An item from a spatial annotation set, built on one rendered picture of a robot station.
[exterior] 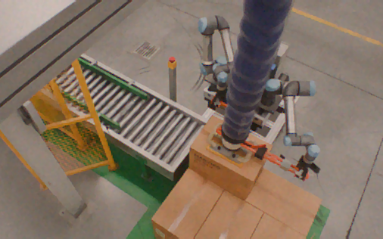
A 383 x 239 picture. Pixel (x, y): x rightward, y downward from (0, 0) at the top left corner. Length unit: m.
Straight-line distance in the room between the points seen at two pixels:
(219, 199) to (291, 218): 0.65
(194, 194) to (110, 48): 2.80
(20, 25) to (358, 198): 3.86
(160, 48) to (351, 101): 2.77
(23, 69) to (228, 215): 2.62
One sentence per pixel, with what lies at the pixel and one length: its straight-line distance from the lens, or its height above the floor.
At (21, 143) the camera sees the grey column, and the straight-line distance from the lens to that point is 2.43.
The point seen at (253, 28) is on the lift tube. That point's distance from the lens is 1.76.
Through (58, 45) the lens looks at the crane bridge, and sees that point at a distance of 0.56.
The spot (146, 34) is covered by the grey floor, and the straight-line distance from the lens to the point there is 5.21.
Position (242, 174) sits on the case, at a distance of 2.72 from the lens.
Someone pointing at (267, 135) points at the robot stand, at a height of 0.23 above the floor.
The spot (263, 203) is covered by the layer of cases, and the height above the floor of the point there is 0.54.
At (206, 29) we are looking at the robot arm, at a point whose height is 1.61.
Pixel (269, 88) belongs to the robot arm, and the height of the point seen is 1.24.
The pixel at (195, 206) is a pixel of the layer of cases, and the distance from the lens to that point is 3.00.
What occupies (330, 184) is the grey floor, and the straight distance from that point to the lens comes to 4.03.
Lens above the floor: 3.35
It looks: 55 degrees down
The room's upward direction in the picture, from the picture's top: 2 degrees clockwise
